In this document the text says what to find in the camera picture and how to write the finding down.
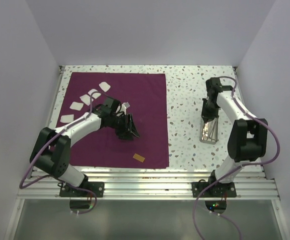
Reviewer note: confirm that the purple cloth mat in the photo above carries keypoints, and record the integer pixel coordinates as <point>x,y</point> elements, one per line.
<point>146,94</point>

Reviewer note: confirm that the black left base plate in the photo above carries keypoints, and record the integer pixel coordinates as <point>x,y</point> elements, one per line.
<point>96,187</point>

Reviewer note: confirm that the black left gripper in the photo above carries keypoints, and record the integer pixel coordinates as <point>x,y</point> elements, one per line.
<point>129,127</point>

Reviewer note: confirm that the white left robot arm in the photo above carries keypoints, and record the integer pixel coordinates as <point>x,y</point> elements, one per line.
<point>51,152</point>

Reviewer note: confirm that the aluminium rail frame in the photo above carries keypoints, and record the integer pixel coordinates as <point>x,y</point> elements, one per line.
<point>256,210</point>

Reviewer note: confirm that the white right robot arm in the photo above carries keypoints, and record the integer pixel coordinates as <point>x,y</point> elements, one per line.
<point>248,137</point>

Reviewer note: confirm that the steel instrument tray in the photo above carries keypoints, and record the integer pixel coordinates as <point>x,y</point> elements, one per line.
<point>209,141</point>

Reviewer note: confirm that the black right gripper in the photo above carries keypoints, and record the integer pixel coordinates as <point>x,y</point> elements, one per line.
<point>206,116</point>

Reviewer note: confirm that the orange bandage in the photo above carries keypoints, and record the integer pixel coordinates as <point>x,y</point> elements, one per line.
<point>139,158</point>

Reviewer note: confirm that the white gauze pad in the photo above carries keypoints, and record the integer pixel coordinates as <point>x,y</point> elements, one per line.
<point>94,93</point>
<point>67,118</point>
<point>86,99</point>
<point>105,86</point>
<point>77,106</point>

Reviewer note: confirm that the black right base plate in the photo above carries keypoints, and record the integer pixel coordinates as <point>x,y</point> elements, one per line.
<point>219,190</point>

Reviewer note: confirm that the steel forceps scissors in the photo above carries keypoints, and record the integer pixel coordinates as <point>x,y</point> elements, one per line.
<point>205,131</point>

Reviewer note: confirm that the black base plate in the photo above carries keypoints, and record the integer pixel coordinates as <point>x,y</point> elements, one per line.
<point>219,190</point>
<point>96,187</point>

